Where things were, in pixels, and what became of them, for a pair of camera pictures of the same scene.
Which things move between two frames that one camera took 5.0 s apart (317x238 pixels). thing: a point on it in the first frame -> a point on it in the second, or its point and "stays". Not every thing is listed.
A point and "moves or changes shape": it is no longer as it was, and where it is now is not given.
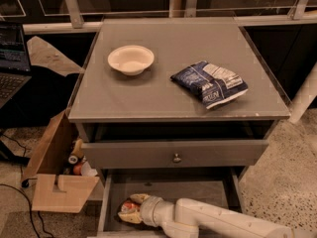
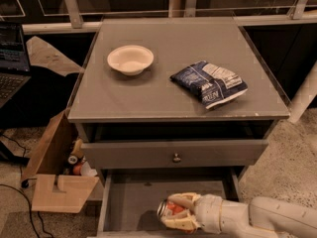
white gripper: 149,209 -> 208,212
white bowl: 131,59 stays
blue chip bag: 211,83 stays
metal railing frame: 57,9 stays
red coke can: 129,206 moves or changes shape
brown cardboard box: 54,190 stays
